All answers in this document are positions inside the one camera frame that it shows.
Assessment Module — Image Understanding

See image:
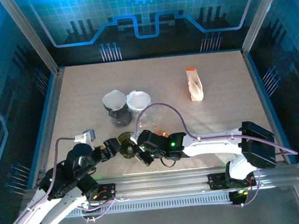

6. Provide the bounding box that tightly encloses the black right gripper wire loop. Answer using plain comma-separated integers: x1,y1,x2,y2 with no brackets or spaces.
160,155,177,169

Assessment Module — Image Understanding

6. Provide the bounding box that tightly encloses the orange white coffee filter package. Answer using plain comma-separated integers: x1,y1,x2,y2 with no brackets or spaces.
185,66,206,103

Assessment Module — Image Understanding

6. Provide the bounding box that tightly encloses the olive green plastic dripper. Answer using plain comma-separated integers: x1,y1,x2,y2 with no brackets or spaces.
116,130,140,161

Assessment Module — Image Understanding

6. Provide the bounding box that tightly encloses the grey slotted cable duct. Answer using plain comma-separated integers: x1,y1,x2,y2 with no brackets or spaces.
70,190,235,219

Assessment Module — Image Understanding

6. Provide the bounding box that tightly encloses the orange transparent coffee server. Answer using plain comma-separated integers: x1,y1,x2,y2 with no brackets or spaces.
152,125,169,139

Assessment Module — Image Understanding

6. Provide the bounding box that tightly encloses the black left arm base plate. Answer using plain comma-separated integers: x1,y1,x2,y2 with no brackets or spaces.
91,182,118,202

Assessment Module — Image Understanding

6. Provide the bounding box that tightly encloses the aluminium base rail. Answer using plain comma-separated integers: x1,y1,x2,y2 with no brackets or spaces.
24,157,299,211

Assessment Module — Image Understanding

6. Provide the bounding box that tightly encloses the small black electronics box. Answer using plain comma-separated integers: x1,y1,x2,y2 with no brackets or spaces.
228,189,248,208

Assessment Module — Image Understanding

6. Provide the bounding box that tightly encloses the smoky grey plastic dripper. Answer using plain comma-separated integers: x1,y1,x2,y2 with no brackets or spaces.
101,89,128,114

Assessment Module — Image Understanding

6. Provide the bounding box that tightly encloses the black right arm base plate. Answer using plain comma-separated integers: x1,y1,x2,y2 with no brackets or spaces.
206,169,257,191

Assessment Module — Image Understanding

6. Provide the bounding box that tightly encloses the clear plastic dripper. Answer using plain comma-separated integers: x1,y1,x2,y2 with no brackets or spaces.
125,89,153,114

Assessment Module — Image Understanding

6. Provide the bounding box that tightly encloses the aluminium side frame rail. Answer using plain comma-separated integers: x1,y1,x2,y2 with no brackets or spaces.
20,67,76,189

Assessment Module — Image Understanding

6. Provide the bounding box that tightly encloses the clear glass coffee server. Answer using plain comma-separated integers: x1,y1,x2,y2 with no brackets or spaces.
132,105,165,134

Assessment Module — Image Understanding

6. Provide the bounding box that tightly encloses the aluminium frame post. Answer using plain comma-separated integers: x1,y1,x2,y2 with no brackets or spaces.
0,0,62,80
236,0,294,56

